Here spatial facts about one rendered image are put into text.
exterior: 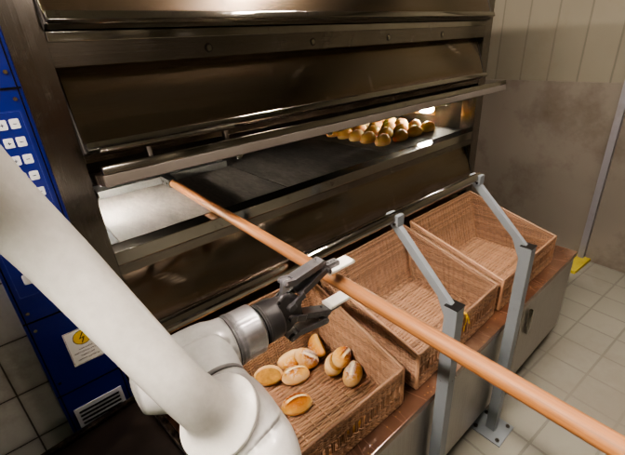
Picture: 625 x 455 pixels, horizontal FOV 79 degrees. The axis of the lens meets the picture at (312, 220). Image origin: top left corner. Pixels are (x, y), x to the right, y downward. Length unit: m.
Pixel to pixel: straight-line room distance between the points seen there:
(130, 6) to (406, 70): 1.05
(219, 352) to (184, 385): 0.17
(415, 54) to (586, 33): 1.82
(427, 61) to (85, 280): 1.61
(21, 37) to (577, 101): 3.17
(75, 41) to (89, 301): 0.70
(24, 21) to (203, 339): 0.72
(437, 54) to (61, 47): 1.42
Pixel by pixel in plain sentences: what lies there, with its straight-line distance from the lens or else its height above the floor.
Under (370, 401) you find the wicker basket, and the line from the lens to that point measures 1.20.
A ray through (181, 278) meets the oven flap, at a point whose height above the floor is 1.03.
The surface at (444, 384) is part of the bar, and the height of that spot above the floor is 0.66.
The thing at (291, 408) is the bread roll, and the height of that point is 0.63.
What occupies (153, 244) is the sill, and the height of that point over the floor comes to 1.17.
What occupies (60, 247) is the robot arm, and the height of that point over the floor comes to 1.48.
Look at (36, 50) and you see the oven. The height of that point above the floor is 1.66.
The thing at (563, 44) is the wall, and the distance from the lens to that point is 3.43.
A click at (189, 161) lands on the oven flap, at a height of 1.41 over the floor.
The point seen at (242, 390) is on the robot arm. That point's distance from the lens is 0.51.
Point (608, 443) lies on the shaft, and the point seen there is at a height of 1.20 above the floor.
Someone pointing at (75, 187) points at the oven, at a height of 1.37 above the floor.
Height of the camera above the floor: 1.64
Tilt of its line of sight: 25 degrees down
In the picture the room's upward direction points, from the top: 4 degrees counter-clockwise
